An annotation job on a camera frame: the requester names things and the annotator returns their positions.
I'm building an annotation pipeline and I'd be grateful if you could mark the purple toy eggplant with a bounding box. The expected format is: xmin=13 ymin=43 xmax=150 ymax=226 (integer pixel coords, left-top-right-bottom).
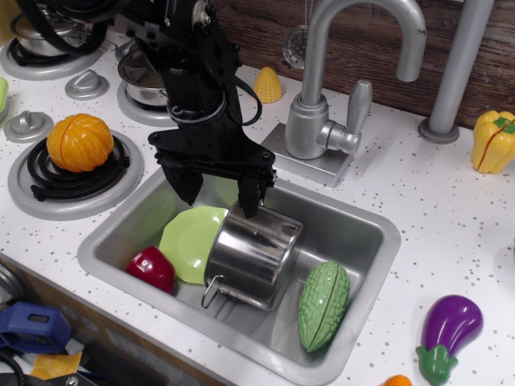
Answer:
xmin=415 ymin=294 xmax=484 ymax=385

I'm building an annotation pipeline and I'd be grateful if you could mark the green toy bitter gourd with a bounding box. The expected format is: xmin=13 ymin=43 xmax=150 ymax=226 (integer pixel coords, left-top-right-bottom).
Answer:
xmin=298 ymin=261 xmax=350 ymax=352

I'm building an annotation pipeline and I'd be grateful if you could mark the hanging metal strainer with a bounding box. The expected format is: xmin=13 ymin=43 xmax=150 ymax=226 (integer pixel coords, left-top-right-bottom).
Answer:
xmin=282 ymin=1 xmax=314 ymax=70

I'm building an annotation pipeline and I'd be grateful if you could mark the blue clamp tool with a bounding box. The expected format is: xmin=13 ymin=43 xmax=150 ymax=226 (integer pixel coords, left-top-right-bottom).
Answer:
xmin=1 ymin=302 xmax=72 ymax=354

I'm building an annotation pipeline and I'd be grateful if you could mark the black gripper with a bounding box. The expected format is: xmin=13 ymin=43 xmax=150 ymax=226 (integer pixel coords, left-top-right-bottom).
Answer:
xmin=148 ymin=95 xmax=276 ymax=219

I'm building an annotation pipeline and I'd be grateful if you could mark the orange toy pumpkin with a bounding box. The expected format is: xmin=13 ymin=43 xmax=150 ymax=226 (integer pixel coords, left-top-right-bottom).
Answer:
xmin=46 ymin=113 xmax=114 ymax=173

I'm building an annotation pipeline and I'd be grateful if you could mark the grey stove knob lower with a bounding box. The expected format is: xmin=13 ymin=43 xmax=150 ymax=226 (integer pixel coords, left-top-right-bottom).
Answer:
xmin=4 ymin=110 xmax=53 ymax=143

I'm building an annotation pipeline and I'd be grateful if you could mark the yellow toy corn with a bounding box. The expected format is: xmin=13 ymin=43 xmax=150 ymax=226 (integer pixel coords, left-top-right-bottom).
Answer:
xmin=253 ymin=67 xmax=282 ymax=104

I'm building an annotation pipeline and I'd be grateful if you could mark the grey stove knob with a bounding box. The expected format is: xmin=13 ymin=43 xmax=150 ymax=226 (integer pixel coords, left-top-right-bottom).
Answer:
xmin=4 ymin=110 xmax=53 ymax=143
xmin=64 ymin=69 xmax=109 ymax=101

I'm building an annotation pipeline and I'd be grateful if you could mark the green plastic plate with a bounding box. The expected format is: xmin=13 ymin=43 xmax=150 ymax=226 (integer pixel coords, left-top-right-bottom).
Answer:
xmin=159 ymin=206 xmax=229 ymax=285

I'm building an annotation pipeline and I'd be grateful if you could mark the red toy pepper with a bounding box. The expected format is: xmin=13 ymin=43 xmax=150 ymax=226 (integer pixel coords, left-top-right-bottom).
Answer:
xmin=126 ymin=246 xmax=175 ymax=294

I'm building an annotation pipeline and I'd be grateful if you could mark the steel pot back left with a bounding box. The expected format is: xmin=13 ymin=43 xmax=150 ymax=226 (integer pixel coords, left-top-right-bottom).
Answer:
xmin=10 ymin=4 xmax=84 ymax=57

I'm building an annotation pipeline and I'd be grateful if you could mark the green object left edge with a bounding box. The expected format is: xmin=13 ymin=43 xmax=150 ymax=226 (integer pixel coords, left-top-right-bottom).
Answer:
xmin=0 ymin=77 xmax=9 ymax=118

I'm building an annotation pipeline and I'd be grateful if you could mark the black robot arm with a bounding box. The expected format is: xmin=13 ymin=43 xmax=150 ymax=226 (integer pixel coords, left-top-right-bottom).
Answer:
xmin=19 ymin=1 xmax=276 ymax=218

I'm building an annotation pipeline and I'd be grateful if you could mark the grey vertical pole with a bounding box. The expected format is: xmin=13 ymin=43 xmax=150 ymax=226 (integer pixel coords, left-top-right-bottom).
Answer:
xmin=418 ymin=0 xmax=494 ymax=144

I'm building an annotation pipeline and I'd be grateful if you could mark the grey stove knob upper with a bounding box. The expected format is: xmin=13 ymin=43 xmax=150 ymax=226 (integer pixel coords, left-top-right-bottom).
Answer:
xmin=64 ymin=69 xmax=109 ymax=101

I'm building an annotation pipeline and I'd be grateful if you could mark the back left stove burner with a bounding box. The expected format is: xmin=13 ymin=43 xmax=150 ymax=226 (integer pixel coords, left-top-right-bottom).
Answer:
xmin=1 ymin=45 xmax=101 ymax=81

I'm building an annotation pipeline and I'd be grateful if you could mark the front black stove burner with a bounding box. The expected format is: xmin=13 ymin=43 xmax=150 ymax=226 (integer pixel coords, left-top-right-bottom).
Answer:
xmin=7 ymin=132 xmax=144 ymax=220

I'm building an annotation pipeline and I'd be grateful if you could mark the silver toy faucet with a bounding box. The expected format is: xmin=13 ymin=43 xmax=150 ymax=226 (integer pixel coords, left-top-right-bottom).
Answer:
xmin=262 ymin=1 xmax=426 ymax=188

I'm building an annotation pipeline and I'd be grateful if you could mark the orange toy fruit bottom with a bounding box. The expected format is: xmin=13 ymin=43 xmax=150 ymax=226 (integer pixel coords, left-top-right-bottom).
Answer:
xmin=381 ymin=374 xmax=413 ymax=386

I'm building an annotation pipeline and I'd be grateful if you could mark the small steel pot on stove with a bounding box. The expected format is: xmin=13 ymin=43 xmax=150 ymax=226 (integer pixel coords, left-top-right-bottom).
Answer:
xmin=117 ymin=51 xmax=167 ymax=108

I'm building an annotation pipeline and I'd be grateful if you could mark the metal sink basin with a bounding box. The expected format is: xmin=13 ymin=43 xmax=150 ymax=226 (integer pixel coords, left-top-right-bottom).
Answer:
xmin=77 ymin=171 xmax=401 ymax=385

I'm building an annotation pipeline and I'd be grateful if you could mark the yellow toy bell pepper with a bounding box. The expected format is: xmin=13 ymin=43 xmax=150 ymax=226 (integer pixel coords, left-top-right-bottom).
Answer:
xmin=471 ymin=110 xmax=514 ymax=174

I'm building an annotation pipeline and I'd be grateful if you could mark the stainless steel pot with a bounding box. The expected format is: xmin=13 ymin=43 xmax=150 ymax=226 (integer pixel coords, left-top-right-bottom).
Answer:
xmin=201 ymin=203 xmax=303 ymax=311

